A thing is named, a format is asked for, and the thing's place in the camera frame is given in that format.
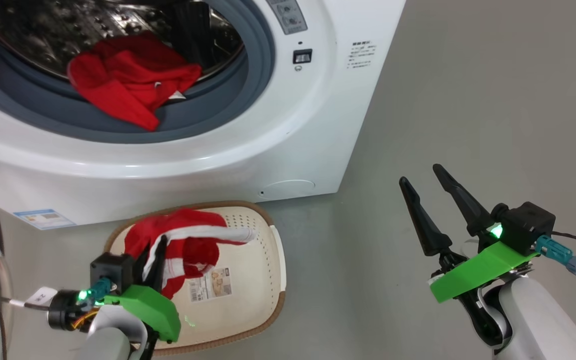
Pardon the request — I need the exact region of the camera teal connector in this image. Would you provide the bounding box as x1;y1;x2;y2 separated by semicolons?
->
90;277;115;302
535;235;576;276

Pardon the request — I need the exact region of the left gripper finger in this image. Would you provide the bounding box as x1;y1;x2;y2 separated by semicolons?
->
152;234;170;292
135;250;153;288

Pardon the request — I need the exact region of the left camera black cable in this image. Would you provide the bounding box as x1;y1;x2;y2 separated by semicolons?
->
0;297;51;312

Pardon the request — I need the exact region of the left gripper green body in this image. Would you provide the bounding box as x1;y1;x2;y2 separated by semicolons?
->
103;284;181;344

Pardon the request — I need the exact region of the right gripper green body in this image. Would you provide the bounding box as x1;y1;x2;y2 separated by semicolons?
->
429;241;539;304

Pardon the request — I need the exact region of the white front-load washing machine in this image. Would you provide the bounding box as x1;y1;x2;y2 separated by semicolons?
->
0;0;408;231

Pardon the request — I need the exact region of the left camera teal connector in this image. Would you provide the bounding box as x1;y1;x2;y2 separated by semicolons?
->
90;277;115;302

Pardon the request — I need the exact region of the stainless steel washer drum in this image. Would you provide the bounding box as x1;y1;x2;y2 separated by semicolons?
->
0;0;245;83

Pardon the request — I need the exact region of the cream perforated laundry basket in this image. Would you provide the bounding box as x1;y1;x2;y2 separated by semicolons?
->
104;201;287;357

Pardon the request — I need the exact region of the white cable tag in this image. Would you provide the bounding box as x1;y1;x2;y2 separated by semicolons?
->
25;286;58;306

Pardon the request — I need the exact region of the plain red garment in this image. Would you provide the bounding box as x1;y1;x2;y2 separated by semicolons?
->
67;31;203;132

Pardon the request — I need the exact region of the white printed product tag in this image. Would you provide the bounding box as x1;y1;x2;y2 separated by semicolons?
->
188;267;233;303

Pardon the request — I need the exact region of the grey warning sticker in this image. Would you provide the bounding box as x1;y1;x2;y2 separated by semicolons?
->
267;0;309;36

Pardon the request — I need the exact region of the right camera teal connector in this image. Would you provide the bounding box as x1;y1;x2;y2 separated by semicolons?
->
535;235;576;276

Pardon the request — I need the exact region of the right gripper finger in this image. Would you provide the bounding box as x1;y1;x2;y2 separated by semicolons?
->
433;163;495;237
399;176;453;257

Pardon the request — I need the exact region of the blue energy label sticker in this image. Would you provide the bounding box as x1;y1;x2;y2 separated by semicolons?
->
13;208;76;231

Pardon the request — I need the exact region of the round drain filter cover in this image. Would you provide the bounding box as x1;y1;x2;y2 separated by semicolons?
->
258;179;316;201

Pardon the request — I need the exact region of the red garment with white stripes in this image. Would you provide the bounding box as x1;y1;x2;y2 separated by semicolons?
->
124;208;260;300

